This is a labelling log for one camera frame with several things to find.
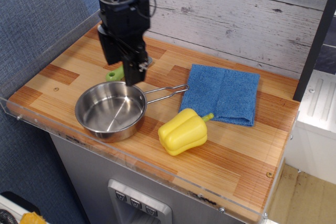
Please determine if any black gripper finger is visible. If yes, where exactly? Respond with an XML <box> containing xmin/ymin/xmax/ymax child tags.
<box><xmin>122</xmin><ymin>50</ymin><xmax>148</xmax><ymax>86</ymax></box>
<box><xmin>98</xmin><ymin>26</ymin><xmax>124</xmax><ymax>65</ymax></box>

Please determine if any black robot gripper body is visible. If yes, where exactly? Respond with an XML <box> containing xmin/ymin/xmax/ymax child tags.
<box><xmin>99</xmin><ymin>0</ymin><xmax>151</xmax><ymax>54</ymax></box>

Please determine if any stainless steel pan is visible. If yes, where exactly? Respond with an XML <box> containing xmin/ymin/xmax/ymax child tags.
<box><xmin>75</xmin><ymin>81</ymin><xmax>189</xmax><ymax>143</ymax></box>

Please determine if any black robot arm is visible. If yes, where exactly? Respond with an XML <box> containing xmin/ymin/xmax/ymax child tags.
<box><xmin>98</xmin><ymin>0</ymin><xmax>151</xmax><ymax>86</ymax></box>

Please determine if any blue folded towel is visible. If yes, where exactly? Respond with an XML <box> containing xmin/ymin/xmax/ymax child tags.
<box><xmin>179</xmin><ymin>64</ymin><xmax>260</xmax><ymax>127</ymax></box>

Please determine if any yellow toy bell pepper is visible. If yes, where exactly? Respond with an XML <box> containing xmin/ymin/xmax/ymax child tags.
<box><xmin>158</xmin><ymin>108</ymin><xmax>214</xmax><ymax>156</ymax></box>

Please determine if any clear acrylic table guard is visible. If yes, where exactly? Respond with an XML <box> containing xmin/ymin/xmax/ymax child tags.
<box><xmin>1</xmin><ymin>24</ymin><xmax>299</xmax><ymax>223</ymax></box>

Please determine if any grey cabinet with dispenser panel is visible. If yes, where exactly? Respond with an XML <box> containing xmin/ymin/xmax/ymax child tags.
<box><xmin>48</xmin><ymin>132</ymin><xmax>253</xmax><ymax>224</ymax></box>

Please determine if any white toy sink counter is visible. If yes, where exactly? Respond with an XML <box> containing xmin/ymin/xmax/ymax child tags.
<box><xmin>285</xmin><ymin>70</ymin><xmax>335</xmax><ymax>184</ymax></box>

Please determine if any green handled grey spatula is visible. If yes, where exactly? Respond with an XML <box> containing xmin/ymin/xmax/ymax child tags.
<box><xmin>106</xmin><ymin>56</ymin><xmax>153</xmax><ymax>83</ymax></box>

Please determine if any black vertical post right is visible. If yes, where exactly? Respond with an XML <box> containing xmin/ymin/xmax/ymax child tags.
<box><xmin>292</xmin><ymin>0</ymin><xmax>335</xmax><ymax>102</ymax></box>

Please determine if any black corrugated cable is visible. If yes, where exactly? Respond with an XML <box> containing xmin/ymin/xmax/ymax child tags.
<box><xmin>0</xmin><ymin>209</ymin><xmax>17</xmax><ymax>224</ymax></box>

